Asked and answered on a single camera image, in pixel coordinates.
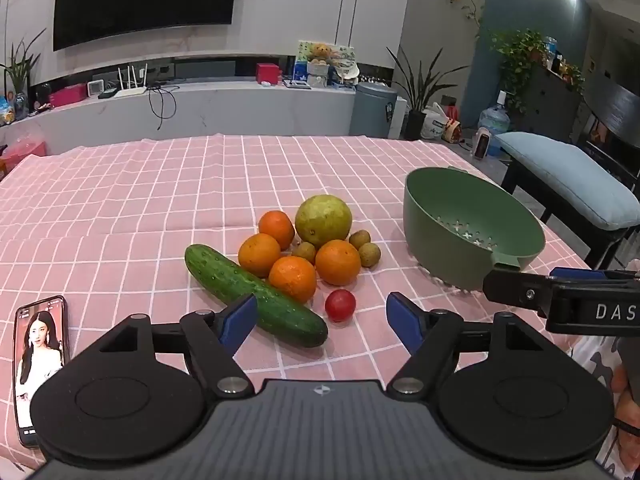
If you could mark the brown kiwi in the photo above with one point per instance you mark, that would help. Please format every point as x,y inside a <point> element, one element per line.
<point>360,239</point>

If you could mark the leafy green plant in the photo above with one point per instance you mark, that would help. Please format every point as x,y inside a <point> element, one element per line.
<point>520,60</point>

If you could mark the pink plastic container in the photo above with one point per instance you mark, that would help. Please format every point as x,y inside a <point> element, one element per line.
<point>25,152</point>

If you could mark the red box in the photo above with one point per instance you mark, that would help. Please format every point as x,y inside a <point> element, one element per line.
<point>267,74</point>

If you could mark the small space heater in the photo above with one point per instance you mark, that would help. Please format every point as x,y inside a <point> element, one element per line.
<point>482,144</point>

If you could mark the wall television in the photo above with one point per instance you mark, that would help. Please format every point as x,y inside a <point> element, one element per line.
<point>145,0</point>

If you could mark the green colander bowl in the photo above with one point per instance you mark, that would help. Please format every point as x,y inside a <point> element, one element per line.
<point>430,230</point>

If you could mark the blue water jug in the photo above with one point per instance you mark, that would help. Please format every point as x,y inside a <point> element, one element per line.
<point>494,122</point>

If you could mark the small orange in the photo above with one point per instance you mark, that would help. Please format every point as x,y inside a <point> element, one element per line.
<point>276,227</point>

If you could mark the plant in glass vase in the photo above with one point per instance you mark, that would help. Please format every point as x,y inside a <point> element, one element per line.
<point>19,75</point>

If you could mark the red cherry tomato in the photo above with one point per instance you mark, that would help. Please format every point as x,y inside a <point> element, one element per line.
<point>340,305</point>

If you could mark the red and yellow bag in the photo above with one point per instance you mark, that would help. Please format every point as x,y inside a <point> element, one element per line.
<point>452,131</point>

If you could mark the white plastic bag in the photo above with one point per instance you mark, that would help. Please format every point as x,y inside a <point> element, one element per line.
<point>432,122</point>

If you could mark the small white desk clock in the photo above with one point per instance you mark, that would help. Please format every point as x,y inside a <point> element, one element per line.
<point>95,89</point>

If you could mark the smartphone with lit screen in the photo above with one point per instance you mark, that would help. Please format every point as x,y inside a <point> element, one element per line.
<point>40,360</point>

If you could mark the pink box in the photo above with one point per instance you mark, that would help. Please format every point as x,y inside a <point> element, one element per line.
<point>69,96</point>

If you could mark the potted plant in black pot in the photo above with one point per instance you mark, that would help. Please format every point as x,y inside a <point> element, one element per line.
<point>416,125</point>

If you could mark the large yellow-green citrus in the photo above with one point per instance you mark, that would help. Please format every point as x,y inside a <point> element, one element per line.
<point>322,220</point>

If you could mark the teddy bear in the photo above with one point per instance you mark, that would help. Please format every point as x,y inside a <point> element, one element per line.
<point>321,54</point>

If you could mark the grey television console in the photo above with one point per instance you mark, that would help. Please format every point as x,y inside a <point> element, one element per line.
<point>225,107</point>

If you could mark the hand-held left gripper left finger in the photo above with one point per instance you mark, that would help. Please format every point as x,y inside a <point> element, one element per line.
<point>241,321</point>

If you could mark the pink checked tablecloth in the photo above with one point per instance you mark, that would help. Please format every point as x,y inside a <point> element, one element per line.
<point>150,200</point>

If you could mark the dark cabinet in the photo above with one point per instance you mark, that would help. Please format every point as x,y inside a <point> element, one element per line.
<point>547,105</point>

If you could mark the white router with antennas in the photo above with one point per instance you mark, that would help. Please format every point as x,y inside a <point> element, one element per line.
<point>127,92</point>

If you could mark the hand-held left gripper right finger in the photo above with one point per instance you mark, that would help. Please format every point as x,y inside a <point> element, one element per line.
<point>403,319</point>

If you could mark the black bench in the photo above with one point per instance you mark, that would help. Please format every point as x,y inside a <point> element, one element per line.
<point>520,180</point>

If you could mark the dark piano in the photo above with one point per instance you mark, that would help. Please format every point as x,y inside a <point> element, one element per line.
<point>615,110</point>

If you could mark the white printed clothing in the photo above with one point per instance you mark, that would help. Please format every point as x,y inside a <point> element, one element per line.
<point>595,370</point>

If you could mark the grey trash bin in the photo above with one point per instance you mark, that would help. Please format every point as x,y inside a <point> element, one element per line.
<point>370,110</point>

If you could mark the blue tissue box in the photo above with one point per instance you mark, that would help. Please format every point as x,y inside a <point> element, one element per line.
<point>301,71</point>

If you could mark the green cucumber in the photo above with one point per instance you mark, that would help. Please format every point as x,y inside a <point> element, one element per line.
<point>235,280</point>

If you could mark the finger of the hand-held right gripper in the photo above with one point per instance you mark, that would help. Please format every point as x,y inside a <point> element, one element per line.
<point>515,290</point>

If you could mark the blue snack packet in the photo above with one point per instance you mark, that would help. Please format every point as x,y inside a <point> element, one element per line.
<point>6,110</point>

